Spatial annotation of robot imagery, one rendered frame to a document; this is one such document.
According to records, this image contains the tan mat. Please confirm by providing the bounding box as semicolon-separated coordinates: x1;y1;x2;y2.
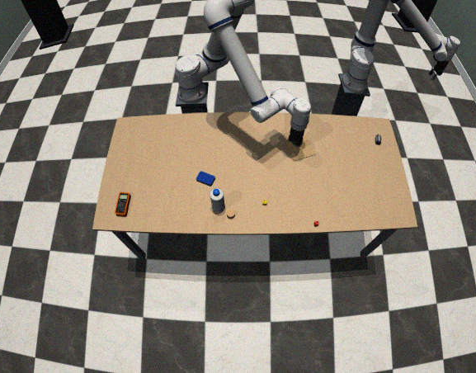
285;135;316;161

